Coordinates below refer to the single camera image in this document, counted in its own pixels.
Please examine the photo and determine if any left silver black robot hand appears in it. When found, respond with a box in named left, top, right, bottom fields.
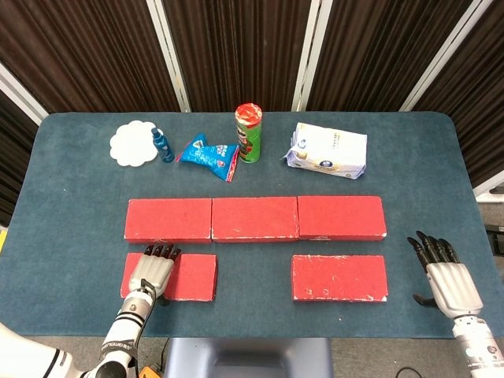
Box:
left=128, top=243, right=183, bottom=306

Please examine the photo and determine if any teal felt table cover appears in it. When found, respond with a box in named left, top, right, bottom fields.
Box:
left=6, top=111, right=498, bottom=340

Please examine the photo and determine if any white tissue pack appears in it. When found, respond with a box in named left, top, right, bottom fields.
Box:
left=280, top=122, right=369, bottom=180

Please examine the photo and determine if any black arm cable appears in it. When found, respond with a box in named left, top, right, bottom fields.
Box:
left=132, top=278, right=158, bottom=369

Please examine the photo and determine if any white flower-shaped plate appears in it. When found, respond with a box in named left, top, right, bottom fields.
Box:
left=109, top=120, right=160, bottom=168

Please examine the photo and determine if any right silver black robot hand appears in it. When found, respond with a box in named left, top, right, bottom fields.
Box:
left=407, top=231, right=484, bottom=317

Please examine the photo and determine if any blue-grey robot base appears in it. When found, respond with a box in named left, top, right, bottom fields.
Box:
left=163, top=337, right=334, bottom=378

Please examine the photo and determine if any blue snack bag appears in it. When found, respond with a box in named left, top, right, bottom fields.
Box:
left=175, top=133, right=240, bottom=183

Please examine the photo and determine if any blue spray bottle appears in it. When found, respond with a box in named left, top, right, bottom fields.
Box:
left=151, top=127, right=176, bottom=164

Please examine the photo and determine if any red brick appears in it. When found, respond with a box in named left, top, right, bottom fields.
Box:
left=210, top=196, right=300, bottom=243
left=120, top=252, right=218, bottom=302
left=297, top=195, right=388, bottom=243
left=291, top=254, right=390, bottom=303
left=124, top=198, right=214, bottom=245

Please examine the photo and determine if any black floor device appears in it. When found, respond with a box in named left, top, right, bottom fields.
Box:
left=484, top=223, right=504, bottom=255

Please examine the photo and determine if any brown ribbed partition panel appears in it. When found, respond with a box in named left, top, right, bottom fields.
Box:
left=147, top=0, right=334, bottom=113
left=0, top=62, right=50, bottom=228
left=399, top=0, right=504, bottom=198
left=0, top=0, right=192, bottom=115
left=293, top=0, right=484, bottom=113

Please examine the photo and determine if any green Pringles can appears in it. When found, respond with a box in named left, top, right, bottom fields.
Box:
left=235, top=102, right=264, bottom=165

